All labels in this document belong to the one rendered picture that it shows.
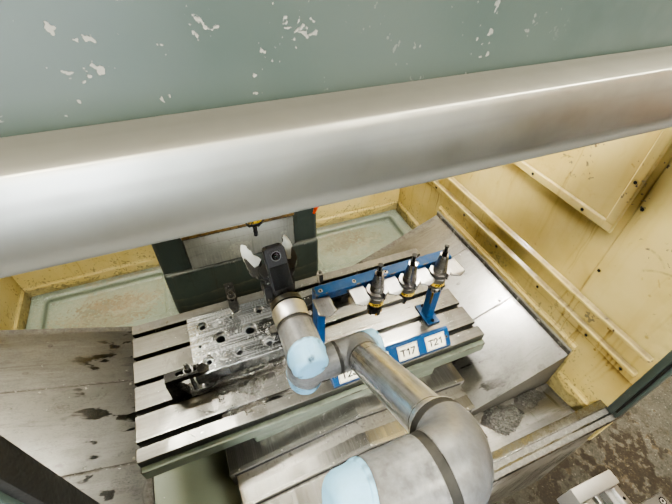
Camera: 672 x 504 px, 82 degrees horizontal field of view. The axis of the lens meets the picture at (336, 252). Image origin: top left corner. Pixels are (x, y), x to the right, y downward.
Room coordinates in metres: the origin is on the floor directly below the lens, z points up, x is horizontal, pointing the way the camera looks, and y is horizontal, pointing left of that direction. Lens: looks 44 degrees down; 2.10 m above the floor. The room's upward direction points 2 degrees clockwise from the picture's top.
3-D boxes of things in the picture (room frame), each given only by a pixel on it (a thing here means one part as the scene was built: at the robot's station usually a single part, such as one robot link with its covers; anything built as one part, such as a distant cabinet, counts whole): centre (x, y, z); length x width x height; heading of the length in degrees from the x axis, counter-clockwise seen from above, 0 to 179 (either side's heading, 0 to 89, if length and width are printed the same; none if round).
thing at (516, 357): (1.06, -0.37, 0.75); 0.89 x 0.70 x 0.26; 23
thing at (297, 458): (0.52, -0.12, 0.70); 0.90 x 0.30 x 0.16; 113
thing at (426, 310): (0.92, -0.36, 1.05); 0.10 x 0.05 x 0.30; 23
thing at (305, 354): (0.43, 0.06, 1.43); 0.11 x 0.08 x 0.09; 23
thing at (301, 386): (0.44, 0.05, 1.33); 0.11 x 0.08 x 0.11; 114
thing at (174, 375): (0.59, 0.45, 0.97); 0.13 x 0.03 x 0.15; 113
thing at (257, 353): (0.75, 0.33, 0.96); 0.29 x 0.23 x 0.05; 113
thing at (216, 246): (1.22, 0.40, 1.16); 0.48 x 0.05 x 0.51; 113
